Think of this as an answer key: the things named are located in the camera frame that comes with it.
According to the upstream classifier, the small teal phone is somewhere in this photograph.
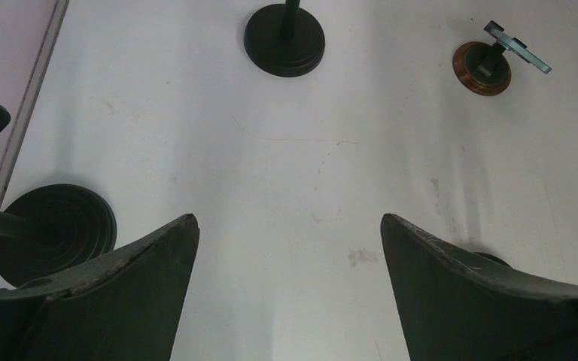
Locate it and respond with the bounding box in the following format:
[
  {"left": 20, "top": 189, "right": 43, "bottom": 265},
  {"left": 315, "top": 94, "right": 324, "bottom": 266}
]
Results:
[{"left": 484, "top": 20, "right": 552, "bottom": 74}]

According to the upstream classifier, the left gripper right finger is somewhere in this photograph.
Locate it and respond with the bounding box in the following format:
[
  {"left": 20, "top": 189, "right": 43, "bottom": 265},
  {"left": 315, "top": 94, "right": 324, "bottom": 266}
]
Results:
[{"left": 380, "top": 214, "right": 578, "bottom": 360}]

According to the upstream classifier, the brown round phone stand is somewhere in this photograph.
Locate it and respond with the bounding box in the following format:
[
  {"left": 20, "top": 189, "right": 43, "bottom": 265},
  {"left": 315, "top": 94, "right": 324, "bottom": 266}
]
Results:
[{"left": 452, "top": 41, "right": 512, "bottom": 96}]

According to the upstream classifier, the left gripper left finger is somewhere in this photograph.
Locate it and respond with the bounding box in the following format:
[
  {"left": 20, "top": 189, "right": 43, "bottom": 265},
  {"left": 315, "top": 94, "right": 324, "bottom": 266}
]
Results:
[{"left": 0, "top": 214, "right": 200, "bottom": 360}]

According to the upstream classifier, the black rear phone stand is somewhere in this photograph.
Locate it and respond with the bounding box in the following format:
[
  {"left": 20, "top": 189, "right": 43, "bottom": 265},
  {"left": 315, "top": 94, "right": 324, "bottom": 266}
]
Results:
[{"left": 243, "top": 0, "right": 326, "bottom": 77}]

